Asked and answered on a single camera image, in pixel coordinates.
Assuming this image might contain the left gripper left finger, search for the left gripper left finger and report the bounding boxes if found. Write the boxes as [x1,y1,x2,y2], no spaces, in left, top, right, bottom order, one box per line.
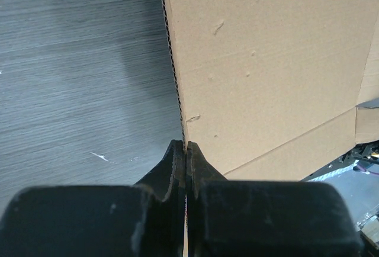
[1,140,185,256]

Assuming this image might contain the brown cardboard box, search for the brown cardboard box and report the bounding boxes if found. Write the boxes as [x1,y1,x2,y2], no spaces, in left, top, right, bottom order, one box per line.
[162,0,378,182]

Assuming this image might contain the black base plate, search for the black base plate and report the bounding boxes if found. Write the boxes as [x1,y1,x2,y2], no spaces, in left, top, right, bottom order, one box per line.
[303,140,378,182]

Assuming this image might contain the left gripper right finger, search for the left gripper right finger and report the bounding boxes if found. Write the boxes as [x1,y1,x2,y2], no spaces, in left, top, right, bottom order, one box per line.
[186,142,363,256]

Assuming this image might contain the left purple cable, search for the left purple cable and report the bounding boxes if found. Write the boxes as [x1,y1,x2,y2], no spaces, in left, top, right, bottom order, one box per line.
[355,162,379,178]

